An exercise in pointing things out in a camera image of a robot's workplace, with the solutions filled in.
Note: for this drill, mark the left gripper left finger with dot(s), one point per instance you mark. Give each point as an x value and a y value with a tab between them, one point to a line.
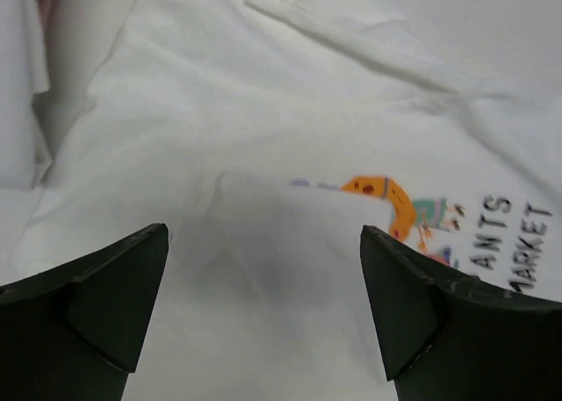
76	331

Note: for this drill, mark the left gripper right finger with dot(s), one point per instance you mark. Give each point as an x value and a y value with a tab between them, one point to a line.
444	335

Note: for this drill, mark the white t-shirt stack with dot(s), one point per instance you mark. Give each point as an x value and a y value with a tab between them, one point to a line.
24	75

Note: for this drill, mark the white printed cartoon t-shirt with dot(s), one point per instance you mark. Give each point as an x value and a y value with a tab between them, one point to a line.
266	134

